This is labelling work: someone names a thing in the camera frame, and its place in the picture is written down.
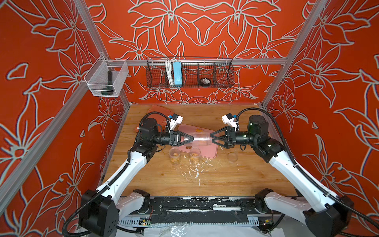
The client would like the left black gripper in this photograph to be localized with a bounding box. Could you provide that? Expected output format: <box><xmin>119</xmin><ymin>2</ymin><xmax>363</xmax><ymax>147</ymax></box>
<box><xmin>151</xmin><ymin>133</ymin><xmax>193</xmax><ymax>149</ymax></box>

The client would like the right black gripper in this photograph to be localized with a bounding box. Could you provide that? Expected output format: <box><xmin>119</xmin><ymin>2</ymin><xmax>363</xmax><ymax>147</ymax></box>
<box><xmin>214</xmin><ymin>127</ymin><xmax>261</xmax><ymax>148</ymax></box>

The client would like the clear cookie jar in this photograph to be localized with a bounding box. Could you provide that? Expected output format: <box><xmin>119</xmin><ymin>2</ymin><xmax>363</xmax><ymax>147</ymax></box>
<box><xmin>169</xmin><ymin>147</ymin><xmax>181</xmax><ymax>165</ymax></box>
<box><xmin>190</xmin><ymin>147</ymin><xmax>201</xmax><ymax>164</ymax></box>
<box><xmin>193</xmin><ymin>133</ymin><xmax>212</xmax><ymax>147</ymax></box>

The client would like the clear jar lid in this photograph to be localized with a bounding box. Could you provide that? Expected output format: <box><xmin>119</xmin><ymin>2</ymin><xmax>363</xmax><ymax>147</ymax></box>
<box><xmin>227</xmin><ymin>152</ymin><xmax>238</xmax><ymax>163</ymax></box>

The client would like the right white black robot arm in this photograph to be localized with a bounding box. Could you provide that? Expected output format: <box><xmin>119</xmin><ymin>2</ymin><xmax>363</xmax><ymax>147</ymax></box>
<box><xmin>210</xmin><ymin>108</ymin><xmax>379</xmax><ymax>237</ymax></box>

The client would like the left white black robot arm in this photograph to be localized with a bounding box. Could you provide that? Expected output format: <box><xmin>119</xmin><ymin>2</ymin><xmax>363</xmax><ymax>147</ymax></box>
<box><xmin>62</xmin><ymin>112</ymin><xmax>194</xmax><ymax>237</ymax></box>

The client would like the pink plastic tray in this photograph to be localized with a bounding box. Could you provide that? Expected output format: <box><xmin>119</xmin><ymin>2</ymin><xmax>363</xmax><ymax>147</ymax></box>
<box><xmin>178</xmin><ymin>124</ymin><xmax>218</xmax><ymax>159</ymax></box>

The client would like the orange plastic tool case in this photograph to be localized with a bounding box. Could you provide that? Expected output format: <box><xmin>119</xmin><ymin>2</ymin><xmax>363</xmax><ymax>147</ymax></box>
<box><xmin>145</xmin><ymin>105</ymin><xmax>174</xmax><ymax>131</ymax></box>

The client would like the light blue box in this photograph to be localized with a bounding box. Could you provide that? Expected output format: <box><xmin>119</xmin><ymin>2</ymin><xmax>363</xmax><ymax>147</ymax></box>
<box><xmin>173</xmin><ymin>61</ymin><xmax>183</xmax><ymax>87</ymax></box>

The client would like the dark green flashlight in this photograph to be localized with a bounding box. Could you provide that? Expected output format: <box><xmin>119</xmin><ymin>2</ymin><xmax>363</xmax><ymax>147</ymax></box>
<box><xmin>101</xmin><ymin>71</ymin><xmax>114</xmax><ymax>96</ymax></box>

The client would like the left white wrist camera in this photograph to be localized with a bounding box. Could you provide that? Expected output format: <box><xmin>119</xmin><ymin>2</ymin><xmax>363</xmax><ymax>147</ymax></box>
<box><xmin>169</xmin><ymin>114</ymin><xmax>183</xmax><ymax>131</ymax></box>

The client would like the black wire wall basket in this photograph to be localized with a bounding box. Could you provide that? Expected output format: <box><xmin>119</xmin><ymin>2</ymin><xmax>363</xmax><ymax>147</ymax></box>
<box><xmin>146</xmin><ymin>57</ymin><xmax>235</xmax><ymax>89</ymax></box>

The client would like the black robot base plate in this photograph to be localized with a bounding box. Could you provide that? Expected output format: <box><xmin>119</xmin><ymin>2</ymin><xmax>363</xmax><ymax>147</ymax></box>
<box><xmin>123</xmin><ymin>196</ymin><xmax>282</xmax><ymax>225</ymax></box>

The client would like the white coiled cable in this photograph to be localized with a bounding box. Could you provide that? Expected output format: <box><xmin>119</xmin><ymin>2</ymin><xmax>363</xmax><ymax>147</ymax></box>
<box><xmin>165</xmin><ymin>59</ymin><xmax>175</xmax><ymax>85</ymax></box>

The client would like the clear plastic wall bin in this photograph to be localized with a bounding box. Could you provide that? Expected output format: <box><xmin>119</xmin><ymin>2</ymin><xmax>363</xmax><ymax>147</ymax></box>
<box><xmin>84</xmin><ymin>55</ymin><xmax>129</xmax><ymax>97</ymax></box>

